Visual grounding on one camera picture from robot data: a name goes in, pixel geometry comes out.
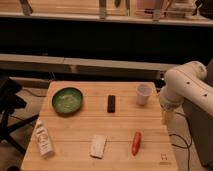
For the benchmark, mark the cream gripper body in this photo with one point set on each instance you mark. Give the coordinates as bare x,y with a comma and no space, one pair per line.
167,116

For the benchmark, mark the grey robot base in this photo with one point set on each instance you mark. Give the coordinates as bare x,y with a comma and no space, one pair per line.
198,107

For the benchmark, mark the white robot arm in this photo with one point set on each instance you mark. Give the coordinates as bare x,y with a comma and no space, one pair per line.
185,82

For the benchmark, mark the white paper cup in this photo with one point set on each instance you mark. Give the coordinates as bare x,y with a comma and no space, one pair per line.
144,91

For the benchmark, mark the black rectangular block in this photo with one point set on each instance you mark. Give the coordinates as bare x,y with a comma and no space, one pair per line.
111,104

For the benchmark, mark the white sponge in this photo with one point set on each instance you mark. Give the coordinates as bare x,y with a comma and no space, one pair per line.
98,146

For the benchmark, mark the green bowl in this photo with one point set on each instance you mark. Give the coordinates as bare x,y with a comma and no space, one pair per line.
67,100

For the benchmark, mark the white bottle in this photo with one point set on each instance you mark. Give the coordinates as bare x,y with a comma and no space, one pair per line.
43,140

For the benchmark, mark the black office chair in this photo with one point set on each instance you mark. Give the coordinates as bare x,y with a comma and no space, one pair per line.
9,102

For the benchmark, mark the wooden shelf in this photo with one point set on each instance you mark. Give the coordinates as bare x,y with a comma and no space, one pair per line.
80,66

